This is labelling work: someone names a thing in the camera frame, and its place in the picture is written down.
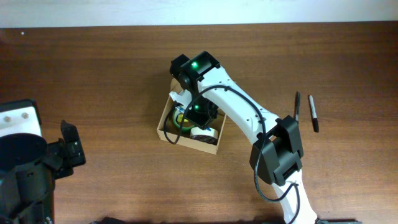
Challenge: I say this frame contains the beige tape roll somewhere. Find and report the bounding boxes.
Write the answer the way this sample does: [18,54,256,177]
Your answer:
[190,127,219,145]

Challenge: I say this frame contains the yellow highlighter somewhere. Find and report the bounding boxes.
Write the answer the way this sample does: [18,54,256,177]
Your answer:
[176,114,183,123]

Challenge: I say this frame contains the green tape roll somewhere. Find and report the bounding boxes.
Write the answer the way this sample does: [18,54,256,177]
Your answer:
[172,106,195,133]

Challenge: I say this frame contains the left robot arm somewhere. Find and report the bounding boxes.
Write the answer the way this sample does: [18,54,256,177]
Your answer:
[1,99,86,224]

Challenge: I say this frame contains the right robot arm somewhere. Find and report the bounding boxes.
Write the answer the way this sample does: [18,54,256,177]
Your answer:
[170,51,326,223]

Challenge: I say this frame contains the cardboard box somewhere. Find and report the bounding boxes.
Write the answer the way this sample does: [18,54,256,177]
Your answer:
[157,96,227,155]

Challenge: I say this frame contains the black pen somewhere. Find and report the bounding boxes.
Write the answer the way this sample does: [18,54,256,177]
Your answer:
[294,91,301,123]

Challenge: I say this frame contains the black marker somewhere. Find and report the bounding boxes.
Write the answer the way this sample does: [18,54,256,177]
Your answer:
[308,95,319,133]

